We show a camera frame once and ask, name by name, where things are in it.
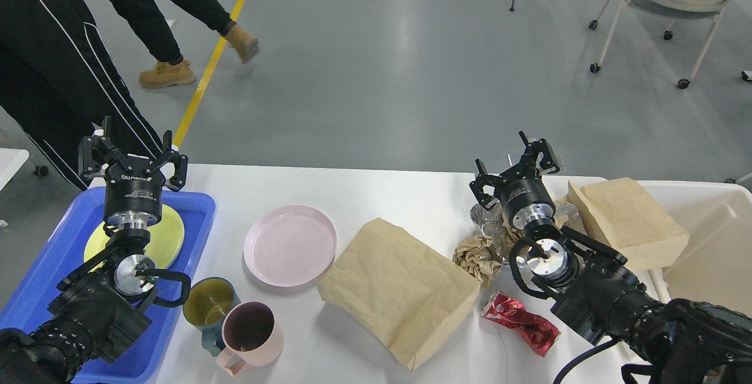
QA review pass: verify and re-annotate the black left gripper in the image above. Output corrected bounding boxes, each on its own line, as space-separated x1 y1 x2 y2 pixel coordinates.
78 116 189 227

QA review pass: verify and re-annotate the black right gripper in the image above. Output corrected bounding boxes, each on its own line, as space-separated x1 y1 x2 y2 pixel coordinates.
469 132 560 231

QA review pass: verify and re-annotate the pink plate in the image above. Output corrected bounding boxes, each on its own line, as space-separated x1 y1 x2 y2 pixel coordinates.
243 205 337 288

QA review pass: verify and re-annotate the pink mug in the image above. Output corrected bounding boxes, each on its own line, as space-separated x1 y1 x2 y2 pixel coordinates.
216 301 284 376

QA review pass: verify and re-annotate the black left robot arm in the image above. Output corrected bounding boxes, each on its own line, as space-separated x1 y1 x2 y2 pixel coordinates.
1 117 191 383

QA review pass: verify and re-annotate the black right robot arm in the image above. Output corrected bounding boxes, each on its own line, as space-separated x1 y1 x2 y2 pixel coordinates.
469 132 751 383

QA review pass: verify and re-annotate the yellow plate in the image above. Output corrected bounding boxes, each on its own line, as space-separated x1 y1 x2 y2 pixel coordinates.
83 204 185 269

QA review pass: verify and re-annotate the crumpled brown paper ball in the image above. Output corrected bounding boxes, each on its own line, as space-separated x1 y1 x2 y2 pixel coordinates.
452 235 503 288

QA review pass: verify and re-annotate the person in black tracksuit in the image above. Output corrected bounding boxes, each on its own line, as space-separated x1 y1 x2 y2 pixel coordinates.
1 0 162 190

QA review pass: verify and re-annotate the white side table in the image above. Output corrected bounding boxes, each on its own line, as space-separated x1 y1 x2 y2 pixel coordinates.
0 148 29 190

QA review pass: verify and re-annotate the small brown paper bag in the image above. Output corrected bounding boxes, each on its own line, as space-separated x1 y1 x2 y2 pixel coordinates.
556 177 690 272

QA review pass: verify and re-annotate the large brown paper bag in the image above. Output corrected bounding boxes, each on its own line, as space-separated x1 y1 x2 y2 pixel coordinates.
317 218 481 370

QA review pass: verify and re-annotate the red foil wrapper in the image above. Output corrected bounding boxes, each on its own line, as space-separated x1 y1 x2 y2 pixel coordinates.
481 291 561 357

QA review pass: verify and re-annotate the person with tan boots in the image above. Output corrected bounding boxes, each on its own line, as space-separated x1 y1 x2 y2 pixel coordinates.
108 0 260 89

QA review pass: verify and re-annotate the white plastic bin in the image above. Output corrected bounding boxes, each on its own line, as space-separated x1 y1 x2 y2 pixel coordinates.
639 180 751 315

